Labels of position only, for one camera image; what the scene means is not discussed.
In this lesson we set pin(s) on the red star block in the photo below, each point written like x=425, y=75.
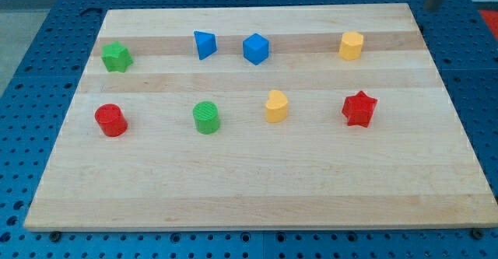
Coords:
x=359, y=109

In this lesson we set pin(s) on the green star block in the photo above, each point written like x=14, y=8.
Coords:
x=116, y=57

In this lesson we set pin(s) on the yellow heart block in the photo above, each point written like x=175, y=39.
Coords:
x=277, y=106

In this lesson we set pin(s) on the wooden board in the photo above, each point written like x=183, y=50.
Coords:
x=412, y=168

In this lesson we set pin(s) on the green cylinder block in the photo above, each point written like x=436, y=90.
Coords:
x=206, y=117

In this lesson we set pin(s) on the blue cube block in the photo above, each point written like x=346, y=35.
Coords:
x=255, y=49

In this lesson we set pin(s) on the blue triangle block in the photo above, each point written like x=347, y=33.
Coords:
x=205, y=43

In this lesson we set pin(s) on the yellow hexagon block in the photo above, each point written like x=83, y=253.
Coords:
x=351, y=45

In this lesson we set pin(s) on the red cylinder block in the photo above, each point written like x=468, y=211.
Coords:
x=111, y=120

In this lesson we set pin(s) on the red object at edge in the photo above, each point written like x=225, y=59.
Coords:
x=491, y=19

